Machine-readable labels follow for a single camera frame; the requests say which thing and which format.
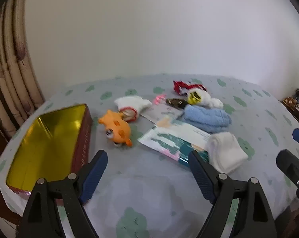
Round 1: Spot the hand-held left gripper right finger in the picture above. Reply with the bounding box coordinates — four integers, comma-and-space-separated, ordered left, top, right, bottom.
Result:
188, 150, 276, 238

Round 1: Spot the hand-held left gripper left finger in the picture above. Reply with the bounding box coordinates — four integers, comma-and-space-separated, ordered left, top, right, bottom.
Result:
17, 149, 108, 238

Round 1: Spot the black bow hair clip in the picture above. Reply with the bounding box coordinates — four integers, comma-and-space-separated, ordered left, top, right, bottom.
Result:
166, 98, 187, 109

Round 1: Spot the plain white sock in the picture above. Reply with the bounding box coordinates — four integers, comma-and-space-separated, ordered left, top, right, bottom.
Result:
207, 132, 249, 174

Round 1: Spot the pile of colourful clutter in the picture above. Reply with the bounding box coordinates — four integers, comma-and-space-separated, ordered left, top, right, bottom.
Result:
282, 87, 299, 119

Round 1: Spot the cream paper packet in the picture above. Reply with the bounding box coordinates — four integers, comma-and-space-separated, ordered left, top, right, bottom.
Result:
156, 118, 212, 152

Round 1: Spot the teal patterned packet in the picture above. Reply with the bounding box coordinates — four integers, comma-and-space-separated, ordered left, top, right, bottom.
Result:
138, 126, 209, 168

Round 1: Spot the orange plush toy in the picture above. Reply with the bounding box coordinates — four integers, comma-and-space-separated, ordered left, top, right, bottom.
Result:
98, 110, 133, 148

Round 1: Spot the light blue folded towel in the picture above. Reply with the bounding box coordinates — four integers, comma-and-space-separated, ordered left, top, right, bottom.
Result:
180, 104, 232, 133

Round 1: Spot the red tin box gold inside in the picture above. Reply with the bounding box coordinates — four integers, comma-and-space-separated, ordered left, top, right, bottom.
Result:
6, 104, 93, 200

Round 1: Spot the clear bag with pink ribbon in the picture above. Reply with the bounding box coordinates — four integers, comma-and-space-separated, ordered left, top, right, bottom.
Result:
140, 94, 185, 125

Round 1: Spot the white sock with red trim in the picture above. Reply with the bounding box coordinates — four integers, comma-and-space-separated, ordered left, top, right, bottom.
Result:
114, 95, 153, 122

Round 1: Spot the red and white cloth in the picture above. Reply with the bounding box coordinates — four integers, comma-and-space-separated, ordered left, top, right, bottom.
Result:
173, 80, 207, 96

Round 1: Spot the beige patterned curtain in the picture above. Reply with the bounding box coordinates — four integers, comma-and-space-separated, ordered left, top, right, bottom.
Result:
0, 0, 44, 139

